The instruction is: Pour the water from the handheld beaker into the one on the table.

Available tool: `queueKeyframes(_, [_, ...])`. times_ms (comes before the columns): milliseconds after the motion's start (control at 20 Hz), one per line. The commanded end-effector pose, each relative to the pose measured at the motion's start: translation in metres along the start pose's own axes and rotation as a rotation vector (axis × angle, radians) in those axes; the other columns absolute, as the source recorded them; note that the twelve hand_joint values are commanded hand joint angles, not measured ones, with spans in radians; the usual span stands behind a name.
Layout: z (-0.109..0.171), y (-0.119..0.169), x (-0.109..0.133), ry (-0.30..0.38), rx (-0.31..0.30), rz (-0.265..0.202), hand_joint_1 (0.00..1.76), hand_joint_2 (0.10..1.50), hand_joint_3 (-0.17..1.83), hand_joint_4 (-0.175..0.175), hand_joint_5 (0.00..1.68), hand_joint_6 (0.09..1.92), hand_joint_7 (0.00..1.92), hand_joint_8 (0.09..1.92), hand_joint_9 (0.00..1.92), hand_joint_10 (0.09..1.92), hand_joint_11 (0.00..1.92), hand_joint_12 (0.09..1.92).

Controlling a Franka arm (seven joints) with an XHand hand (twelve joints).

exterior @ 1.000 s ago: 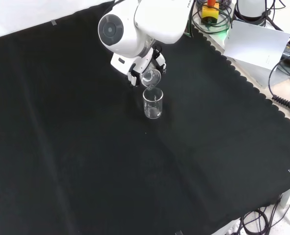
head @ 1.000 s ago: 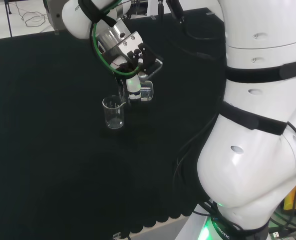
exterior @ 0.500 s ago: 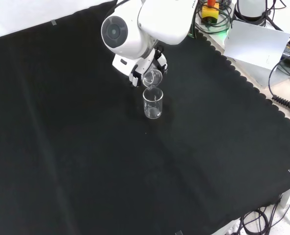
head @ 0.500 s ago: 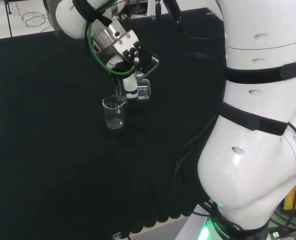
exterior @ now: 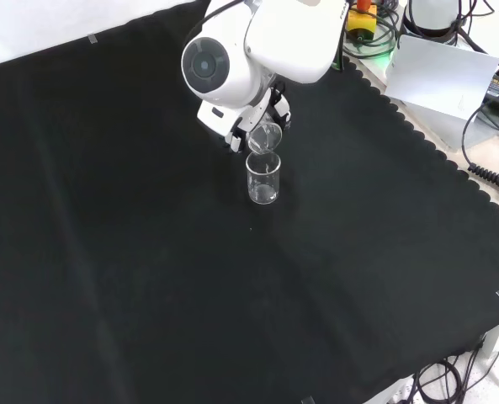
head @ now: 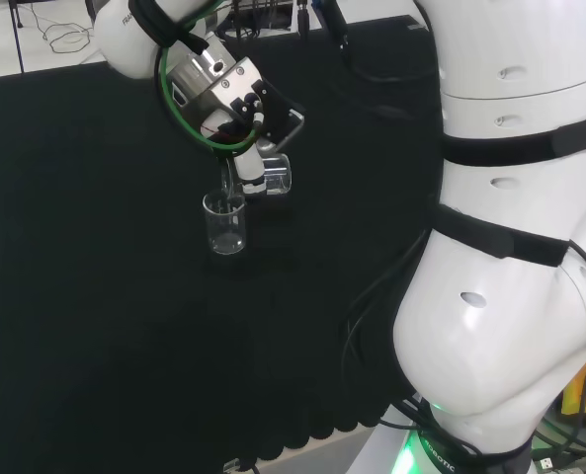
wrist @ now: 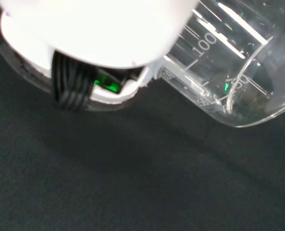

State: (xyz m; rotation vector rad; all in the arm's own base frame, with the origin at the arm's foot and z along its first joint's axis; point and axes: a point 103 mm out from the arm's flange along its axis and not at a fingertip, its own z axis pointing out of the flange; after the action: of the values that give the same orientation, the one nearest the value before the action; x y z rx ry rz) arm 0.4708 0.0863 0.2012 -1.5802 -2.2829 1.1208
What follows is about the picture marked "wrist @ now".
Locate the black bench cloth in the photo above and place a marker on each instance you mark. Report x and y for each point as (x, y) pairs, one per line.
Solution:
(108, 180)

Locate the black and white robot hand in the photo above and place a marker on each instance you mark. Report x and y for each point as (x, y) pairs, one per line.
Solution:
(96, 31)

